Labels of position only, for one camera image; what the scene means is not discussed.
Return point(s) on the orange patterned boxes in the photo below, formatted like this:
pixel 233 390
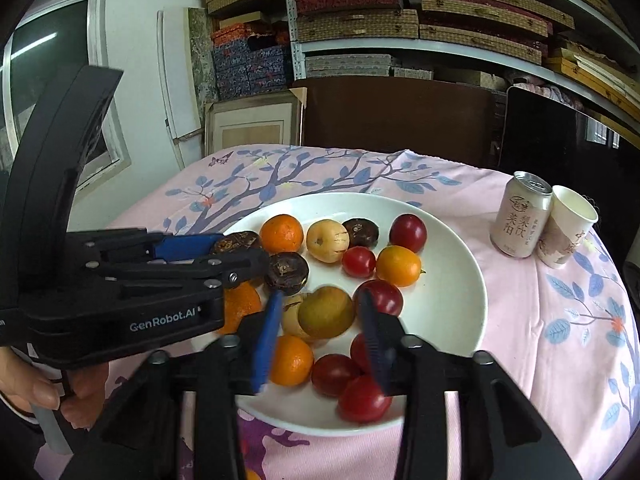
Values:
pixel 235 35

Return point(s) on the dark brown wooden board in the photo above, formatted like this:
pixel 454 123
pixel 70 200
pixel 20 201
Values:
pixel 395 115

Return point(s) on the white metal shelf unit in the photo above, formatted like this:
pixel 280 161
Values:
pixel 292 10

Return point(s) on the stack of blue patterned boxes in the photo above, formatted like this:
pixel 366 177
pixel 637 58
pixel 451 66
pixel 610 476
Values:
pixel 252 67

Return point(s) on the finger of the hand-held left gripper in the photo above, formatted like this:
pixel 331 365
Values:
pixel 185 247
pixel 235 265

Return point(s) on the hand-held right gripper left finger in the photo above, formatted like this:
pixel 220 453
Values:
pixel 265 340

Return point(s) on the person's left hand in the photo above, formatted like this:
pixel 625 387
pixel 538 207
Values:
pixel 30 380

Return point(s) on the small orange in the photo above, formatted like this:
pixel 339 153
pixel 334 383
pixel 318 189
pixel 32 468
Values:
pixel 398 266

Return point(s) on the small red tomato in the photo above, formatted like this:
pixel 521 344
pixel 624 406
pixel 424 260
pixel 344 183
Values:
pixel 357 352
pixel 364 399

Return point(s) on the large orange mandarin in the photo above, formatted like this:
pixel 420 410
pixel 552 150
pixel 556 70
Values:
pixel 281 233
pixel 242 305

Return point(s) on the white leaning board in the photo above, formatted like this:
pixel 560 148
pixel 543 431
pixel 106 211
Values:
pixel 175 85

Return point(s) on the black glossy board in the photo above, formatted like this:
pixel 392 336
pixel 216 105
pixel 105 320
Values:
pixel 550 130

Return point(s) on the white paper cup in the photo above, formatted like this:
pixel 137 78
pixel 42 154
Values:
pixel 565 230

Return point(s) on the grey marble slab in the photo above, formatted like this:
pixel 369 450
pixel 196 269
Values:
pixel 202 55

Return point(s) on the dark brown water chestnut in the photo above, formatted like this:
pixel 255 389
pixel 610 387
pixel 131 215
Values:
pixel 360 232
pixel 235 242
pixel 286 272

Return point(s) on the white oval plate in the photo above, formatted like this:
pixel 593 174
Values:
pixel 450 270

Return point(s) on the framed wooden panel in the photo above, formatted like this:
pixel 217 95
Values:
pixel 250 127

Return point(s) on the dark red plum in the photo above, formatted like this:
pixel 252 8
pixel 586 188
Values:
pixel 407 232

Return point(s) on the white framed window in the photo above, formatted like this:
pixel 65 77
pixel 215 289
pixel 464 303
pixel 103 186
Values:
pixel 50 35

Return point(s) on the printed pink tablecloth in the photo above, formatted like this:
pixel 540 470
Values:
pixel 525 310

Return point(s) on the shelf with stacked boxes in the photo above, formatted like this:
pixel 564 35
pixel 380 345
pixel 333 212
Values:
pixel 360 25

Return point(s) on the pale pink drink can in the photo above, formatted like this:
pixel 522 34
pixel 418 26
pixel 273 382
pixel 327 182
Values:
pixel 520 215

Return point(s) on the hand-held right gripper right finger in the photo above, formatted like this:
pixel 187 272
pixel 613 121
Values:
pixel 372 340

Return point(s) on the yellow-brown round fruit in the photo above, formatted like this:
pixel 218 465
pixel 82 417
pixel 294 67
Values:
pixel 325 312

